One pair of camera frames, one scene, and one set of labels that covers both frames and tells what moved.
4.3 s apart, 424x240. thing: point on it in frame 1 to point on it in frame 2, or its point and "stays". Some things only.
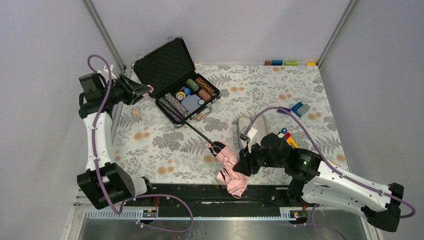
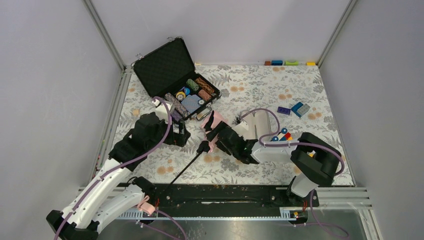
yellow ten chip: x=181 y=96 stays
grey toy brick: x=303 y=109 stays
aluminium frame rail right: x=351 y=5 stays
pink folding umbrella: x=236 y=185 to x=212 y=121
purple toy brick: x=279 y=110 stays
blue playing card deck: x=191 y=103 stays
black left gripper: x=125 y=89 to x=178 y=133
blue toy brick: x=296 y=107 stays
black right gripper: x=247 y=158 to x=214 y=134
